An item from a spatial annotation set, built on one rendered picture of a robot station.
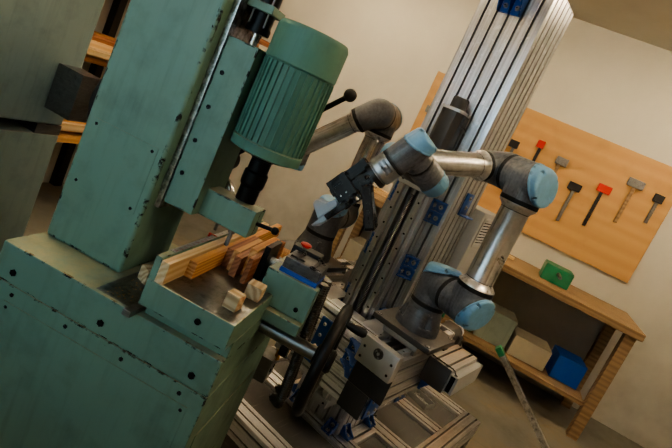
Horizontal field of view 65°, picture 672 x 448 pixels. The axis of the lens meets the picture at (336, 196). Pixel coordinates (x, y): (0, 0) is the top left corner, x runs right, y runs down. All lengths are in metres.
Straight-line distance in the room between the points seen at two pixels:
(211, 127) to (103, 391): 0.63
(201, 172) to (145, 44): 0.31
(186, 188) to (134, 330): 0.34
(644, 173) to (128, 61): 3.82
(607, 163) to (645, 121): 0.40
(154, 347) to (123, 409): 0.16
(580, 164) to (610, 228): 0.53
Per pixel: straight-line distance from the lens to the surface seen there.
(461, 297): 1.63
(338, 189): 1.28
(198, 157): 1.27
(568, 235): 4.42
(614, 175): 4.44
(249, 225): 1.26
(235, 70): 1.24
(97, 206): 1.37
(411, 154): 1.25
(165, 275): 1.13
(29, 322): 1.39
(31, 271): 1.36
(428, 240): 1.92
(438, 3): 4.71
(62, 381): 1.38
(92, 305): 1.28
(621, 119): 4.49
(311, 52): 1.18
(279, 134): 1.19
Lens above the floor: 1.39
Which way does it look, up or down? 10 degrees down
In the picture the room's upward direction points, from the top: 25 degrees clockwise
